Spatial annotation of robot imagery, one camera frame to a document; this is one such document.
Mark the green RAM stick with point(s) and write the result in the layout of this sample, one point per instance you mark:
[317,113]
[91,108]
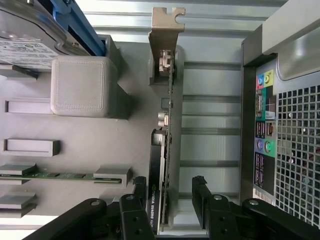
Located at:
[62,175]

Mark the blue disk caddy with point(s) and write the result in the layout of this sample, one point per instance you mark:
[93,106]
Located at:
[85,32]

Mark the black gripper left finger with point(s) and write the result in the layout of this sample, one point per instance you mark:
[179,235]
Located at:
[135,220]

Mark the grey parts rack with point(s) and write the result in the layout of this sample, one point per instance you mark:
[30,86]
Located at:
[82,140]

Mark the silver hard disk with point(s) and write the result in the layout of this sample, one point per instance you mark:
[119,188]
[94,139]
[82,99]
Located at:
[20,50]

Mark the open black PC case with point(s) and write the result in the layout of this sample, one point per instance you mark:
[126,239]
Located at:
[300,125]

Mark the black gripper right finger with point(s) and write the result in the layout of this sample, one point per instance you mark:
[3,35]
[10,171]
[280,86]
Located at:
[220,220]

